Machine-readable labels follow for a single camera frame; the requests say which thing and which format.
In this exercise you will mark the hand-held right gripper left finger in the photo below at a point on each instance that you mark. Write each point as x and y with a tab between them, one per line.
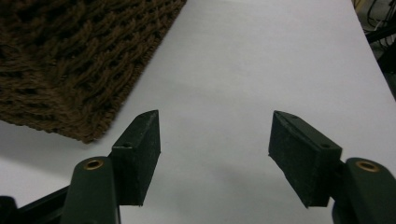
134	158

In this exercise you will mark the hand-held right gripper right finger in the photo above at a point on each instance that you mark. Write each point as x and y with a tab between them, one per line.
303	158

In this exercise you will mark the brown knitted cloth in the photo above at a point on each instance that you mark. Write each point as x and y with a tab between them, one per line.
71	62

